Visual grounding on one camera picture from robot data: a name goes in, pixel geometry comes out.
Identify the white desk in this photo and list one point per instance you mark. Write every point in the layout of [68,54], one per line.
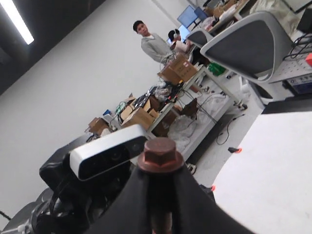
[195,117]

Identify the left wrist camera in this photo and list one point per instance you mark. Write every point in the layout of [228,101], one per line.
[107,152]

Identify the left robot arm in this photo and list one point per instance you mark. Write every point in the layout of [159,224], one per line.
[24,214]

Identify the person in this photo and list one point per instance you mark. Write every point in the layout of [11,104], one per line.
[178,41]
[153,46]

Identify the copper hex flange bolt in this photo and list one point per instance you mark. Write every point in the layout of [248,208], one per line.
[159,153]

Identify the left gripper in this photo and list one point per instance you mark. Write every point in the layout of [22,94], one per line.
[70,195]

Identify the grey office chair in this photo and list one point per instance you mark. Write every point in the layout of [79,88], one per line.
[246,46]
[198,37]

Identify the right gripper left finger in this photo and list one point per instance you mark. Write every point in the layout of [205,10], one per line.
[129,207]

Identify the metal bench with holes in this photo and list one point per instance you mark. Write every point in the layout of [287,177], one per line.
[290,70]

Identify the ceiling light strip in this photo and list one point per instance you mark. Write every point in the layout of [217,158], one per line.
[18,22]

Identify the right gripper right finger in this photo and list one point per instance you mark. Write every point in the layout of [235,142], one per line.
[192,207]

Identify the cardboard box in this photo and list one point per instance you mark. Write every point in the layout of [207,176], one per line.
[140,117]
[179,68]
[97,124]

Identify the black and orange clamp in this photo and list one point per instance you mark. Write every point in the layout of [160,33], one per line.
[235,150]

